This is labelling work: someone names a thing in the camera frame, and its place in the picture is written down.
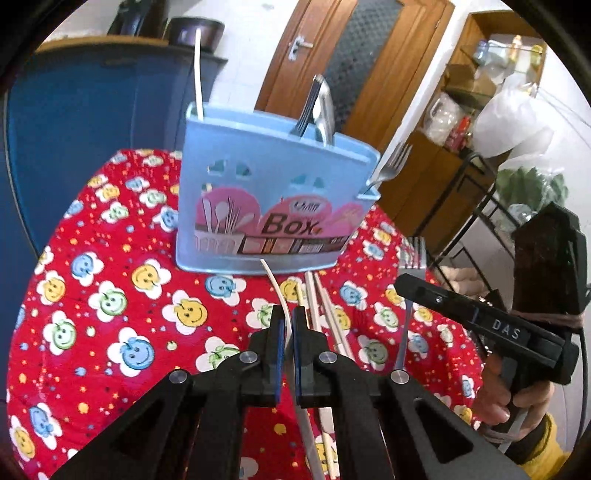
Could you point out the tall yellow bottle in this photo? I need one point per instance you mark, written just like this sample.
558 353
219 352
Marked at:
516 46

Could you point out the short yellow bottle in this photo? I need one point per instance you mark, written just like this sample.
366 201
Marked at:
535 50

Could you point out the white plastic bag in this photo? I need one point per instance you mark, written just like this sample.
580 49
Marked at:
512 120

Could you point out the silver metal fork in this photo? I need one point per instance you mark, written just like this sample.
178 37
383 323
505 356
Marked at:
307 110
392 166
412 258

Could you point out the blue kitchen base cabinet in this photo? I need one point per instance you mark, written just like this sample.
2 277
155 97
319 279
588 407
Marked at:
92 101

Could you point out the glass jar blue lid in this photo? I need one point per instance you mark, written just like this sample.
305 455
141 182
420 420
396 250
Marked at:
482 51

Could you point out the red sauce bottles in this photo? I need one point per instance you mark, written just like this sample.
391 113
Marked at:
459 131

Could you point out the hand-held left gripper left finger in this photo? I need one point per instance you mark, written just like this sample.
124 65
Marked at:
278 350

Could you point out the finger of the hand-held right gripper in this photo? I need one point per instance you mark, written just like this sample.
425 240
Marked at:
438 297

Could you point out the dark rice cooker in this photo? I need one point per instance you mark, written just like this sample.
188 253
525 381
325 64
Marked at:
196 32

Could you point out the bag of green vegetables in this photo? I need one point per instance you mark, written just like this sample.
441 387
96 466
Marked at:
531 194

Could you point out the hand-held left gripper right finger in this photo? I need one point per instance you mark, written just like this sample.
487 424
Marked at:
298 355

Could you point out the person's right hand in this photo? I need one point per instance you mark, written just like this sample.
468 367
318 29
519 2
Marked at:
498 410

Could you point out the pale chopstick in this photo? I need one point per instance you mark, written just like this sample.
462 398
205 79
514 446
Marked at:
281 295

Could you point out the red floral tablecloth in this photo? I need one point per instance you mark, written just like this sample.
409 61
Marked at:
115 277

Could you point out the wooden shelf cabinet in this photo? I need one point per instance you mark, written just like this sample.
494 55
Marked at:
415 184

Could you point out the clear bag of goods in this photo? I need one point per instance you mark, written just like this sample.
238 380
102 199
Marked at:
441 117

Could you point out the person's right forearm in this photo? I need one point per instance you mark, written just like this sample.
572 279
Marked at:
549 447

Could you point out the brown wooden door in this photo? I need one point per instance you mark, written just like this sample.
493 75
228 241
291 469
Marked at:
295 92

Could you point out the blue plastic utensil holder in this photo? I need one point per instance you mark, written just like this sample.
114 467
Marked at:
258 157

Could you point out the row of brown eggs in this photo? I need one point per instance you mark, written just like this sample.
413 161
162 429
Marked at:
461 279

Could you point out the long wooden chopstick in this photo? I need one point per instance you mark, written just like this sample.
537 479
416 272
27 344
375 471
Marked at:
198 69

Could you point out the black air fryer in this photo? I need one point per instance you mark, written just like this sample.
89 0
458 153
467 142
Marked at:
138 16

